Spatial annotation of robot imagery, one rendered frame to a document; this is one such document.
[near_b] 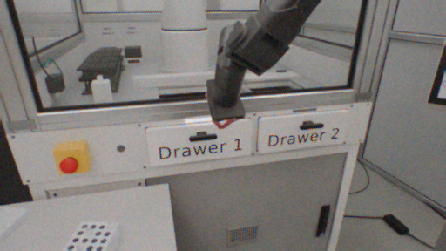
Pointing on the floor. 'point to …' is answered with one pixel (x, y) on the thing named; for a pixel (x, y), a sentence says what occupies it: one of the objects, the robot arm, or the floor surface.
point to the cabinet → (242, 199)
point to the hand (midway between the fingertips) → (220, 120)
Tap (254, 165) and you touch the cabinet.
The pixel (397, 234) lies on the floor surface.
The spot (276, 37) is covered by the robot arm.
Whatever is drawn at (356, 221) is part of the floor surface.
